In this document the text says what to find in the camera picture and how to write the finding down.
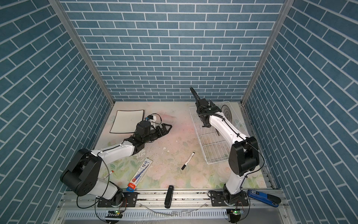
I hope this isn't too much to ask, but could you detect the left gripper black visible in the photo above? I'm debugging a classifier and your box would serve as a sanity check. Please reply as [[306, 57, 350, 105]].
[[143, 123, 172, 144]]

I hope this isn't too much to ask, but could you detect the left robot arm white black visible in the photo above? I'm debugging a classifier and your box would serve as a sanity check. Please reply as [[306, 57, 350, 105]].
[[60, 121, 172, 200]]

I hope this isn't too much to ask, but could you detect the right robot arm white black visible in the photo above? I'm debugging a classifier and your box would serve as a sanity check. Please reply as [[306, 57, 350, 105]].
[[190, 87, 264, 205]]

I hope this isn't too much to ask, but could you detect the round clear glass plate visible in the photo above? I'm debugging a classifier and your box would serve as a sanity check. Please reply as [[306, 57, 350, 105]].
[[222, 105, 233, 123]]

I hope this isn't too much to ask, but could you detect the black white marker pen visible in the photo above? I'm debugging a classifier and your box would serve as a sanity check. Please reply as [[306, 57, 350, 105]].
[[181, 152, 195, 170]]

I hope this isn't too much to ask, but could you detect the red marker pen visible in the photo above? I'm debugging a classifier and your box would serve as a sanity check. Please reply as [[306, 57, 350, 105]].
[[103, 170, 114, 180]]

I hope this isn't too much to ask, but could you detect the black remote control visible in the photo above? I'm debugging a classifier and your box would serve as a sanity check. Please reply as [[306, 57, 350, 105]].
[[164, 185, 174, 209]]

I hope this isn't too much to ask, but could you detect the right green circuit board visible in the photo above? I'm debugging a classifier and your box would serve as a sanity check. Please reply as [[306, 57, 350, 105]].
[[227, 209, 244, 219]]

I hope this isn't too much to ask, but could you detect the green circuit board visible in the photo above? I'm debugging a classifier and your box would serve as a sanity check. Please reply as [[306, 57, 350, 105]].
[[227, 209, 244, 219], [105, 210, 123, 219]]

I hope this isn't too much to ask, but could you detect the left green circuit board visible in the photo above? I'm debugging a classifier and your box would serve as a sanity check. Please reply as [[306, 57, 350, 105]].
[[105, 210, 123, 219]]

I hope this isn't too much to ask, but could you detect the blue black crimping tool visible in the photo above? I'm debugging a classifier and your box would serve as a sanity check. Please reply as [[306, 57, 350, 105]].
[[248, 189, 282, 208]]

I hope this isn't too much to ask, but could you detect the white wire dish rack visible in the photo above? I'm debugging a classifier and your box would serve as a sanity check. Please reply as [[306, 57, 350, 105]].
[[189, 101, 250, 164]]

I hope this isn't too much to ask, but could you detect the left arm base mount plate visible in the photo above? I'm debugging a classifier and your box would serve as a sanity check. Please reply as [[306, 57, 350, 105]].
[[98, 192, 138, 208]]

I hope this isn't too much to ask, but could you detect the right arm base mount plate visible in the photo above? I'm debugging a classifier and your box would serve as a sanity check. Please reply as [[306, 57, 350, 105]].
[[207, 190, 249, 207]]

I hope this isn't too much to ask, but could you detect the white slotted cable duct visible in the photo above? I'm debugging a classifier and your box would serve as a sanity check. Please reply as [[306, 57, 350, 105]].
[[63, 209, 228, 221]]

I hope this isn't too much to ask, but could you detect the aluminium rail frame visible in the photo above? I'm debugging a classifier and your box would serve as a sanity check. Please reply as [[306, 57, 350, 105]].
[[50, 189, 296, 224]]

